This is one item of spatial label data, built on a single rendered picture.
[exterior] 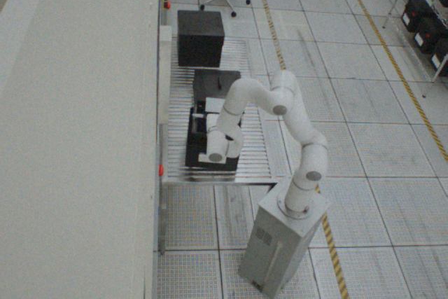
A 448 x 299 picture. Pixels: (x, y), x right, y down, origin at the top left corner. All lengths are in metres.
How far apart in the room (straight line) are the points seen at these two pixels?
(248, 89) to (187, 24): 1.22
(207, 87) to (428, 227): 1.90
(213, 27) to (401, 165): 1.92
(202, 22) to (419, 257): 2.13
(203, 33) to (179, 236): 1.31
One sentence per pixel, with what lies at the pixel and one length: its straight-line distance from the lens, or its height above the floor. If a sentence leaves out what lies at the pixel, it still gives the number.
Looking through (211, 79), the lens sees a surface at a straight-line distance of 2.70.
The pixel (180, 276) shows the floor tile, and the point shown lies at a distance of 2.85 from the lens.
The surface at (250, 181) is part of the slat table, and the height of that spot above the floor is 0.76.
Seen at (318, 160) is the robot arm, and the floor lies 1.18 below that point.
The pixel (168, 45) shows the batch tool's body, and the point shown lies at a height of 1.38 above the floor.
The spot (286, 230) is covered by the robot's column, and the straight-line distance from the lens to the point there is 2.25.
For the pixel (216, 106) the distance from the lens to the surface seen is 2.19.
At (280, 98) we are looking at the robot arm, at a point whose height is 1.49.
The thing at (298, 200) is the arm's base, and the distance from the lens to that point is 2.18.
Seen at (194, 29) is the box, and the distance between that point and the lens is 2.84.
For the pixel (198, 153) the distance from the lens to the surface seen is 2.25.
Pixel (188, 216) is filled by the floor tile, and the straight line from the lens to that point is 3.07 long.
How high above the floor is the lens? 2.57
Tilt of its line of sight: 46 degrees down
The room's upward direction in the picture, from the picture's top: 10 degrees clockwise
